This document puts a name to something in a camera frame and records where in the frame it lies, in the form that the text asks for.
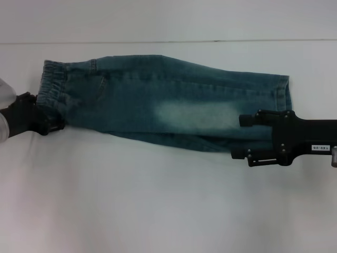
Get blue denim shorts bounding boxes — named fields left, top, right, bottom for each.
left=36, top=54, right=293, bottom=153

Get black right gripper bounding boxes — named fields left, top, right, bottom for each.
left=230, top=109, right=337, bottom=168

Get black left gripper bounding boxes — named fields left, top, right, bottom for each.
left=0, top=91, right=66, bottom=138

